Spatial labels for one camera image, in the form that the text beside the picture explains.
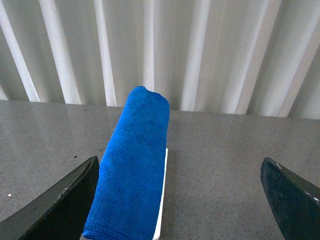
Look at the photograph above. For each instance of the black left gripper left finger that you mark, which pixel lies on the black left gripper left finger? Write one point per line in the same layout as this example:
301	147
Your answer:
60	212

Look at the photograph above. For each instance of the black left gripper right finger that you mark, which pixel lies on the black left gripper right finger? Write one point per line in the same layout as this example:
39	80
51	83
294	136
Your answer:
294	201

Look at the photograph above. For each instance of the blue microfiber cloth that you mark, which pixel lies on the blue microfiber cloth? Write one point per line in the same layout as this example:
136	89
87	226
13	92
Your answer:
129	190

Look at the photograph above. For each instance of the white rack with wooden bars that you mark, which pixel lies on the white rack with wooden bars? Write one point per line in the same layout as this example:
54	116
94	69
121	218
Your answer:
157	232

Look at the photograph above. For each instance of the white pleated curtain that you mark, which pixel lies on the white pleated curtain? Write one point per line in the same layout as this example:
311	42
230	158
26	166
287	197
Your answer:
243	57

